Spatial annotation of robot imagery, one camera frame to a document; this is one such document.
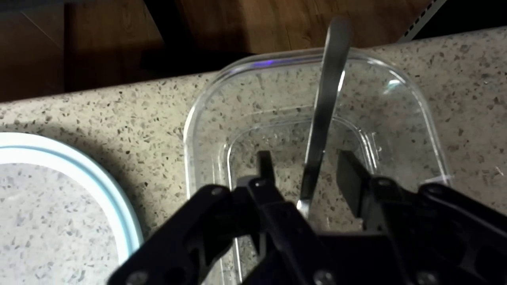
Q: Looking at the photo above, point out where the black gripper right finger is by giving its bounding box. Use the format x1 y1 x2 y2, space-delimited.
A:
336 150 507 285

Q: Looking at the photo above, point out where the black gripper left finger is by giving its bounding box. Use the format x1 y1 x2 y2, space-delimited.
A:
108 150 339 285

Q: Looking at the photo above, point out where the clear glass rectangular container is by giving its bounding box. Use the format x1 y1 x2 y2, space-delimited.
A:
182 47 453 285

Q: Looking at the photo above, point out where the wooden lower cabinet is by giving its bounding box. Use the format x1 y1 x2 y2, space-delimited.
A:
0 0 507 104

